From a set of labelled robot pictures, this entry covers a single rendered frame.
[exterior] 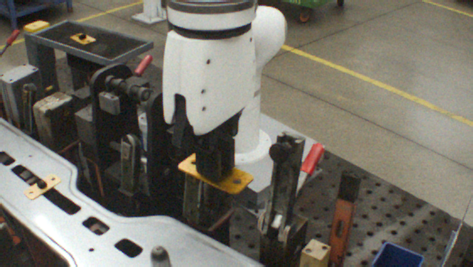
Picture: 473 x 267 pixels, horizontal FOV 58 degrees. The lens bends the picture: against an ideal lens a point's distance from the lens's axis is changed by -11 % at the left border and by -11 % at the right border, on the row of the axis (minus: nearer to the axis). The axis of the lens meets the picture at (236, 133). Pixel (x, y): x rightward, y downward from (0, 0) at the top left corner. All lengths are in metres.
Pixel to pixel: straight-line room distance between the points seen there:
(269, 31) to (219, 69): 0.74
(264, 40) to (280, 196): 0.54
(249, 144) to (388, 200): 0.44
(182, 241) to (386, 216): 0.71
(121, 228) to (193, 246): 0.14
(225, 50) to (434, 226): 1.03
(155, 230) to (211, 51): 0.47
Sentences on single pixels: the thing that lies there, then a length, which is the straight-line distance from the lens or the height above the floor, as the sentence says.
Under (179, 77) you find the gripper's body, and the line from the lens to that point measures 0.43.
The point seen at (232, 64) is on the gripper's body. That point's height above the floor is 1.39.
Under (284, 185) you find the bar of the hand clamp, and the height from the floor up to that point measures 1.14.
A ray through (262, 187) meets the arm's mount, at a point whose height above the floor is 0.79.
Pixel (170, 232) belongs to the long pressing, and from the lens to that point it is 0.83.
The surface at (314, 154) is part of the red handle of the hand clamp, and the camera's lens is 0.77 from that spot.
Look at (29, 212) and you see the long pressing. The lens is 0.94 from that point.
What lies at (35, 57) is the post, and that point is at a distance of 1.45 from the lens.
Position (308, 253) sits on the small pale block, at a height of 1.06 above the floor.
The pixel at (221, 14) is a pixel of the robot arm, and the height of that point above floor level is 1.45.
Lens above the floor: 1.58
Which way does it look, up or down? 32 degrees down
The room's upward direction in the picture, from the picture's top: straight up
